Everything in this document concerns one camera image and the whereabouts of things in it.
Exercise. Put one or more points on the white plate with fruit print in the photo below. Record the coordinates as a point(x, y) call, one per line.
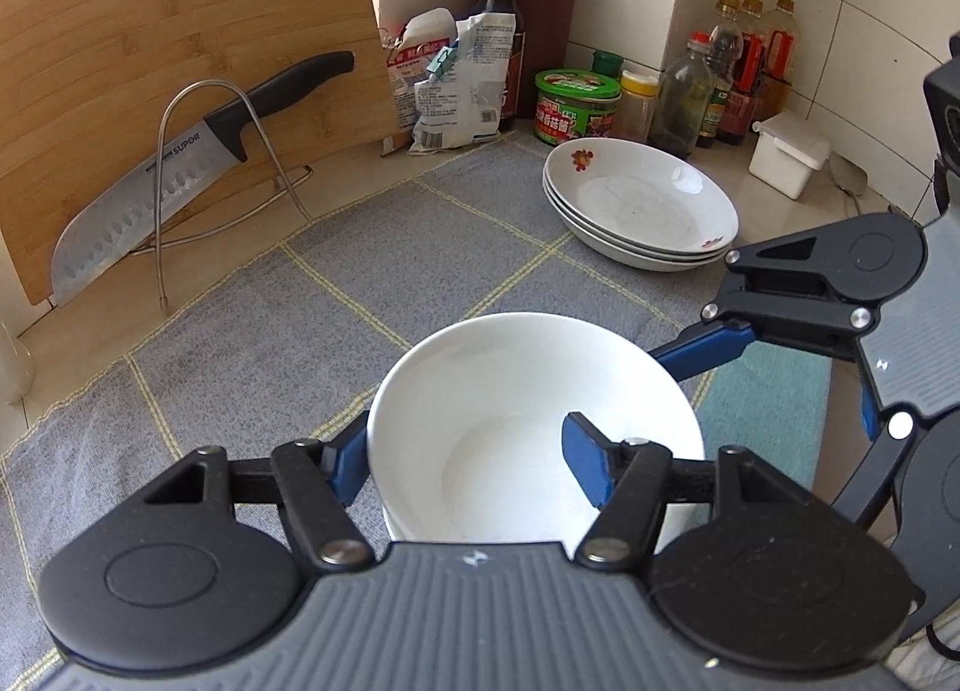
point(637, 204)
point(645, 259)
point(645, 268)

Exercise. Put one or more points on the grey checked counter mat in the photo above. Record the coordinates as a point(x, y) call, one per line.
point(247, 331)

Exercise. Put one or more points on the dark red knife block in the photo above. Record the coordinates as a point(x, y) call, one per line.
point(547, 24)

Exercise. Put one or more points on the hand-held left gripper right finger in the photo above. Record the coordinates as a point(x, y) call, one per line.
point(589, 455)

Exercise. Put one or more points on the teal binder clip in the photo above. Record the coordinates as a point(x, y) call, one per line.
point(442, 61)

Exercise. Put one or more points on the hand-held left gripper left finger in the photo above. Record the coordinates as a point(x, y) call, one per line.
point(349, 458)

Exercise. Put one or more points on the white bowl with pink flowers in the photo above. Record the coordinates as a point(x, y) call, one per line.
point(480, 436)

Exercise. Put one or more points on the white seasoning box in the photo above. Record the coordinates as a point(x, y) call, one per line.
point(787, 159)

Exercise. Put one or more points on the orange and white food bag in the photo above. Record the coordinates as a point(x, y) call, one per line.
point(401, 84)

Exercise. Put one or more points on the yellow lid spice bottle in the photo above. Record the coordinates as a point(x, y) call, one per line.
point(637, 110)

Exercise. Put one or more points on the bamboo cutting board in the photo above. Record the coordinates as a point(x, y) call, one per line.
point(150, 46)

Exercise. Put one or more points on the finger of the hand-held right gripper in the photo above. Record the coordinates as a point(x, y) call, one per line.
point(877, 458)
point(705, 353)

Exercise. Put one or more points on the teal cloth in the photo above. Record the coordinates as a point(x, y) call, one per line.
point(765, 421)

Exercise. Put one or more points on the green cap bottle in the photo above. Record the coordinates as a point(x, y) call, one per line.
point(607, 61)

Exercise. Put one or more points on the glass bottle with dark contents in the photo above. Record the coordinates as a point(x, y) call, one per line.
point(682, 106)

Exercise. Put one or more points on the white printed food bag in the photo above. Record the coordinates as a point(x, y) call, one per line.
point(457, 106)

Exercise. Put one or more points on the green lid sauce jar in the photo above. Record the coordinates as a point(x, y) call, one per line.
point(577, 110)

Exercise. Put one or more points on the dark soy sauce bottle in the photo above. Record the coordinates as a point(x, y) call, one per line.
point(721, 84)

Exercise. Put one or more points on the red label sauce bottle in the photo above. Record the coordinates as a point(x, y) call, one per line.
point(752, 76)

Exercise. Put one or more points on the amber oil bottle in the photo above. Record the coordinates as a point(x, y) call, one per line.
point(781, 54)

